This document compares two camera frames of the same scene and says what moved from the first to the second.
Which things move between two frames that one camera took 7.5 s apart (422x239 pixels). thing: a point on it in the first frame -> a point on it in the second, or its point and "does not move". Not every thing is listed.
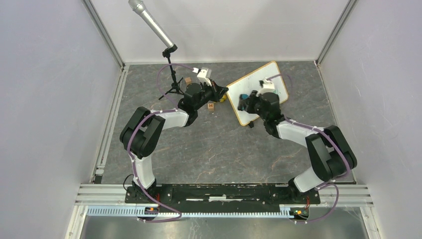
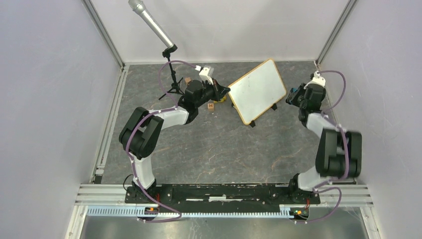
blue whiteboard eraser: x=244 y=96 -> x=292 y=91
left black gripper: x=217 y=91 does not move
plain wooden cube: x=188 y=80 does not move
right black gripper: x=248 y=103 -> x=300 y=89
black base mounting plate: x=251 y=194 does not move
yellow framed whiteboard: x=251 y=82 does not move
